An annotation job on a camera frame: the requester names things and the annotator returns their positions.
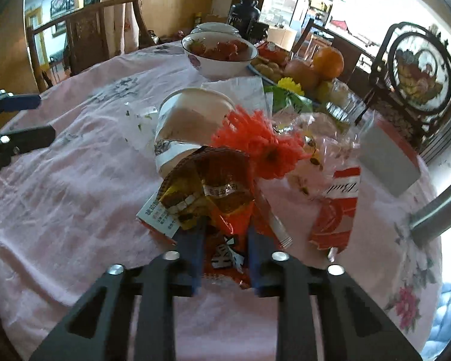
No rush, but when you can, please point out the white paper napkin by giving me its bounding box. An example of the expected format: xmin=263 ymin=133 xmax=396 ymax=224
xmin=201 ymin=76 xmax=273 ymax=117

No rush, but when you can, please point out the white bowl of strawberries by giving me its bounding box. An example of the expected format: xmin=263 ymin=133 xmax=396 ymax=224
xmin=182 ymin=32 xmax=258 ymax=81

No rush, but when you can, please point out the small white paper scrap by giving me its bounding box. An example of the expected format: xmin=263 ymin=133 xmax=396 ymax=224
xmin=119 ymin=102 xmax=159 ymax=153

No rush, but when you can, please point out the black ceramic jar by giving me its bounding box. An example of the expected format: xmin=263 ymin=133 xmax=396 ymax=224
xmin=226 ymin=0 xmax=261 ymax=39

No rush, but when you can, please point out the clear plastic wrapper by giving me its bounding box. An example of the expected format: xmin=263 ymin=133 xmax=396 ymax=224
xmin=273 ymin=111 xmax=365 ymax=200

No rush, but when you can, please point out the red white cigarette pack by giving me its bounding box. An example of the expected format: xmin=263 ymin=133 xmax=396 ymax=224
xmin=309 ymin=166 xmax=361 ymax=253

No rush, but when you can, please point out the round decorative table screen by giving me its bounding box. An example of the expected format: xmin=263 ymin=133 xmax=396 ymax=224
xmin=365 ymin=22 xmax=451 ymax=151

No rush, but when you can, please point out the yellow artificial flower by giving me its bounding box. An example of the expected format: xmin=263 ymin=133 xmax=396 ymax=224
xmin=277 ymin=77 xmax=305 ymax=96

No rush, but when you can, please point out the orange snack wrapper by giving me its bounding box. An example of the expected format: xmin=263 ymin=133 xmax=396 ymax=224
xmin=137 ymin=147 xmax=292 ymax=288

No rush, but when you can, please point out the pink floral curtain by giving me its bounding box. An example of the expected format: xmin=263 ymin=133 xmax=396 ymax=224
xmin=100 ymin=0 xmax=142 ymax=57

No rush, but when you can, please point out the dark wooden chair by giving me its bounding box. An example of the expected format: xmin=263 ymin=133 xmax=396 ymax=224
xmin=25 ymin=0 xmax=155 ymax=92

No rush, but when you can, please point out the orange artificial flower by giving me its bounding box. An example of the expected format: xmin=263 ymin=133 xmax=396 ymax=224
xmin=211 ymin=106 xmax=311 ymax=179

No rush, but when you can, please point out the fruit plate with oranges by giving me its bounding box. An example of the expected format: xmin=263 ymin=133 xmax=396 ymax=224
xmin=251 ymin=42 xmax=352 ymax=106

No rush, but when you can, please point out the white tissue box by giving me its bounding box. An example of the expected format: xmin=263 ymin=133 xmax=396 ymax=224
xmin=360 ymin=116 xmax=421 ymax=197

